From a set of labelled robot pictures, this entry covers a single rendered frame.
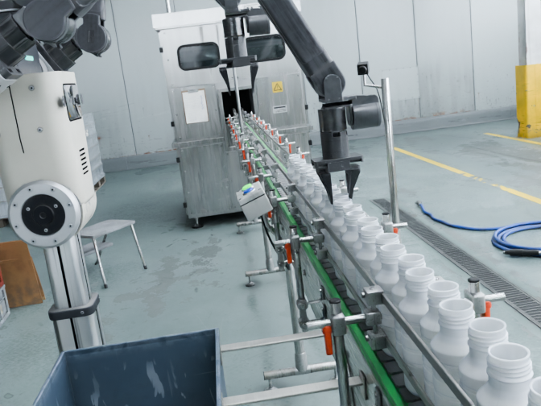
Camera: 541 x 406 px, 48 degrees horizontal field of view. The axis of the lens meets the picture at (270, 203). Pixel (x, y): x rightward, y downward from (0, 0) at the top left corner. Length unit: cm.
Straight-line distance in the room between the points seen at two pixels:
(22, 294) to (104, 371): 351
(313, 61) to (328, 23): 1048
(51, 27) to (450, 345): 90
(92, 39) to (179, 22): 428
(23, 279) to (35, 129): 336
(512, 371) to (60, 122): 109
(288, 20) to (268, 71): 474
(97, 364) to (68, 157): 46
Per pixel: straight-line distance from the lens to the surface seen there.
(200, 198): 606
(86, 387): 132
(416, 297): 79
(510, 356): 62
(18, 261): 466
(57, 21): 124
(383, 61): 1192
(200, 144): 599
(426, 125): 1219
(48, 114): 141
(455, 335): 69
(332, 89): 123
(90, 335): 158
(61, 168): 143
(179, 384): 129
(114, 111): 1160
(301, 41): 124
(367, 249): 101
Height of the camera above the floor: 143
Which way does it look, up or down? 12 degrees down
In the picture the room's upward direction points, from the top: 7 degrees counter-clockwise
